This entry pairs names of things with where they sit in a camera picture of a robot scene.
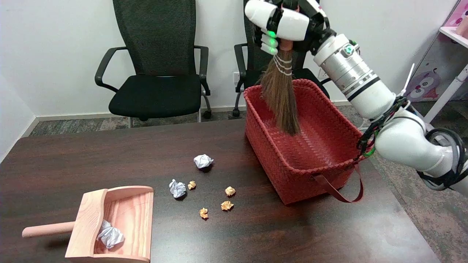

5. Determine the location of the wooden dustpan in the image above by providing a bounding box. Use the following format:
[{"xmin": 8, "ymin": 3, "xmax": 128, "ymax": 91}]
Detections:
[{"xmin": 22, "ymin": 186, "xmax": 154, "ymax": 263}]

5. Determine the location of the white zip tie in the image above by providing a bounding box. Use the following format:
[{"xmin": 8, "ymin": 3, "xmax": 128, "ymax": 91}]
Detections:
[{"xmin": 400, "ymin": 64, "xmax": 415, "ymax": 97}]

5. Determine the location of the coloured wire bundle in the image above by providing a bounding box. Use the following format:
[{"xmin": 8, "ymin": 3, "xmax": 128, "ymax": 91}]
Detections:
[{"xmin": 356, "ymin": 96, "xmax": 409, "ymax": 158}]

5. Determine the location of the black mesh office chair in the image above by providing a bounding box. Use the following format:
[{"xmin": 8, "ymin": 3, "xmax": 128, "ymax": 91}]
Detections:
[
  {"xmin": 234, "ymin": 0, "xmax": 331, "ymax": 117},
  {"xmin": 95, "ymin": 0, "xmax": 212, "ymax": 128}
]

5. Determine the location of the white paper ball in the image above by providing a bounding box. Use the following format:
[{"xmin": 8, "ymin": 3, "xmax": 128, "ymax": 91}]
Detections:
[
  {"xmin": 194, "ymin": 154, "xmax": 214, "ymax": 169},
  {"xmin": 169, "ymin": 179, "xmax": 187, "ymax": 199},
  {"xmin": 97, "ymin": 220, "xmax": 125, "ymax": 249}
]

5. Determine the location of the red woven basket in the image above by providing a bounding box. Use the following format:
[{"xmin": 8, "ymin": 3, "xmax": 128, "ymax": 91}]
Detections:
[{"xmin": 244, "ymin": 79, "xmax": 374, "ymax": 204}]

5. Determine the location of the cartoon owl print panel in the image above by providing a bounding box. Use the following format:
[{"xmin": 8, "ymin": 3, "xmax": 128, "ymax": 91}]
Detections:
[{"xmin": 404, "ymin": 0, "xmax": 468, "ymax": 103}]

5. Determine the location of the pink cup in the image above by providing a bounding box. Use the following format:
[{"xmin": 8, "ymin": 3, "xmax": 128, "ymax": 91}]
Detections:
[{"xmin": 455, "ymin": 16, "xmax": 468, "ymax": 39}]

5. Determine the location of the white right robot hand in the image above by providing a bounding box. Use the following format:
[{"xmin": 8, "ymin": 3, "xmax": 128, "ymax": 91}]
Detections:
[{"xmin": 244, "ymin": 0, "xmax": 337, "ymax": 56}]

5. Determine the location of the brown straw hand broom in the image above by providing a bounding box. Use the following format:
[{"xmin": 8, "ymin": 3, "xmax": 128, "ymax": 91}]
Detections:
[{"xmin": 260, "ymin": 39, "xmax": 301, "ymax": 136}]

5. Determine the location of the black cable loop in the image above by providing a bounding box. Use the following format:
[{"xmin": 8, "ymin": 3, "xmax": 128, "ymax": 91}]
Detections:
[{"xmin": 417, "ymin": 128, "xmax": 467, "ymax": 190}]

